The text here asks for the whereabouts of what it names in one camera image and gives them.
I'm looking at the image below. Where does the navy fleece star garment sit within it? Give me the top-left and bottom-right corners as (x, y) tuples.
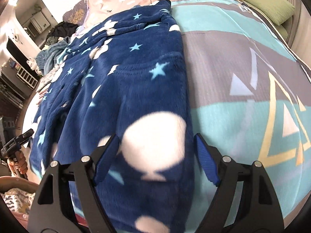
(29, 0), (194, 232)

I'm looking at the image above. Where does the pile of blue clothes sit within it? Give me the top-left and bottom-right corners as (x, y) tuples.
(35, 36), (70, 75)

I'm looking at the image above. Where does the person's left hand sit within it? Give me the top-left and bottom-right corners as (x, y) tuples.
(7, 150), (28, 176)

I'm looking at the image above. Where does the white shelf rack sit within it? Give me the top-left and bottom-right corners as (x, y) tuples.
(16, 66), (38, 90)

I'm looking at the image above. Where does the floral patterned garment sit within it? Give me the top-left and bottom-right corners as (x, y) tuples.
(36, 63), (65, 93)

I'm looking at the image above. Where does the teal grey geometric bedsheet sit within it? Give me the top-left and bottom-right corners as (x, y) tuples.
(170, 0), (311, 233)

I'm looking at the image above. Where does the black garment on bed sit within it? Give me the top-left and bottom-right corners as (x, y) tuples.
(46, 22), (78, 38)

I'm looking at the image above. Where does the green pillow front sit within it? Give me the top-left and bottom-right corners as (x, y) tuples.
(244, 0), (295, 26)

